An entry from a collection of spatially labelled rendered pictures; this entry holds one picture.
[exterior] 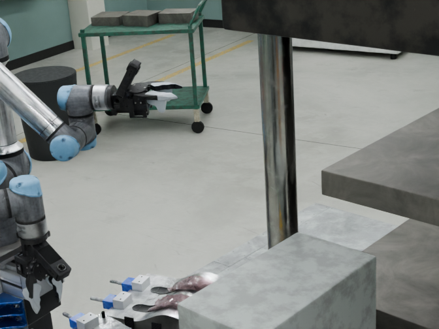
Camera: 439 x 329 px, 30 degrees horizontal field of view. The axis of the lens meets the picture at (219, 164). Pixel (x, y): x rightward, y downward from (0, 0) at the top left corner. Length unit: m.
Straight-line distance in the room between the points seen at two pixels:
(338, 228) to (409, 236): 1.17
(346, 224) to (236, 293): 1.78
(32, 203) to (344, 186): 0.89
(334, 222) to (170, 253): 1.76
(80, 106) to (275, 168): 1.05
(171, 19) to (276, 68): 5.09
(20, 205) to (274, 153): 0.81
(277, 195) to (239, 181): 3.98
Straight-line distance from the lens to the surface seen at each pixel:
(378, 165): 1.52
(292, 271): 1.30
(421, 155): 1.57
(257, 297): 1.24
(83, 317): 2.32
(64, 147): 2.32
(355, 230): 2.96
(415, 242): 1.80
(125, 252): 4.68
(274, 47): 1.42
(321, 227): 2.98
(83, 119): 2.44
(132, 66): 2.34
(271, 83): 1.44
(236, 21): 1.40
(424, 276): 1.67
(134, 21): 6.51
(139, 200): 5.34
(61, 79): 6.03
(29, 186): 2.07
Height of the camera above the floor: 2.10
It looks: 21 degrees down
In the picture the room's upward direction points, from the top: 4 degrees counter-clockwise
